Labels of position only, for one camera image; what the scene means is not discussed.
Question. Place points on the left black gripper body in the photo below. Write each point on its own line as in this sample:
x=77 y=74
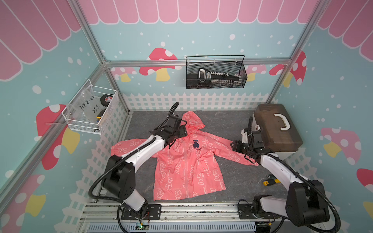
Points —
x=181 y=132

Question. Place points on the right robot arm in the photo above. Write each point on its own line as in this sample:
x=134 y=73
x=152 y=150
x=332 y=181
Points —
x=306 y=203

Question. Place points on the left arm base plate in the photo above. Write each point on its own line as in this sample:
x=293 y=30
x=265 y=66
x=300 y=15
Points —
x=152 y=212

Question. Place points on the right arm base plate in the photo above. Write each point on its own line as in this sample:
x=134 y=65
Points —
x=245 y=211

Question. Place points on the black wire mesh basket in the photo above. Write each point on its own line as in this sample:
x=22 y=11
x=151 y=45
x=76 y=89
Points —
x=215 y=71

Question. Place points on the yellow tool in basket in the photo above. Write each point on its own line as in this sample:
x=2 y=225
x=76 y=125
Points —
x=99 y=116

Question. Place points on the clear plastic labelled bag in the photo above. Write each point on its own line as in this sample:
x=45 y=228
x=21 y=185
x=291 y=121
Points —
x=85 y=107

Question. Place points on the brown lidded toolbox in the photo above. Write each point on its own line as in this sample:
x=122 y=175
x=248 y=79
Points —
x=278 y=132

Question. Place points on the white wire basket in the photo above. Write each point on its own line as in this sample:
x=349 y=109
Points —
x=99 y=127

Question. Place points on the socket wrench set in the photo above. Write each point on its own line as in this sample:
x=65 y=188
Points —
x=218 y=78

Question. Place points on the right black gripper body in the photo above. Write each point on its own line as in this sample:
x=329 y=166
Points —
x=244 y=148

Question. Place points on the black tape roll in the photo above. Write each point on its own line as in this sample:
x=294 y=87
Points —
x=106 y=99

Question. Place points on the pink patterned kids jacket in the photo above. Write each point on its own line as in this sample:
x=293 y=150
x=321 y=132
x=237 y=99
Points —
x=189 y=168

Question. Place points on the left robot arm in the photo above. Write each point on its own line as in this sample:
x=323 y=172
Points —
x=118 y=182

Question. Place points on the yellow black screwdriver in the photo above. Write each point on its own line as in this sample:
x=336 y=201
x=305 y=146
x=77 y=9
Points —
x=270 y=182

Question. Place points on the green circuit board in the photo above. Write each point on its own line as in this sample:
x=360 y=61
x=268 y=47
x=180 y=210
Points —
x=142 y=226

